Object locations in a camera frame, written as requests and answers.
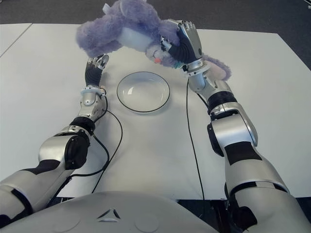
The purple plush bunny doll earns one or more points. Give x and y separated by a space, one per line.
114 29

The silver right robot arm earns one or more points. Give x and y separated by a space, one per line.
233 131

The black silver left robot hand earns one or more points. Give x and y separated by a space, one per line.
92 75

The white plate with black rim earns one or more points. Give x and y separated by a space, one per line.
143 92

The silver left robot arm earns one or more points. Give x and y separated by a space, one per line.
53 148

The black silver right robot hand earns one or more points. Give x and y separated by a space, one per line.
192 43

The grey robot torso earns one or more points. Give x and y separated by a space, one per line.
109 213

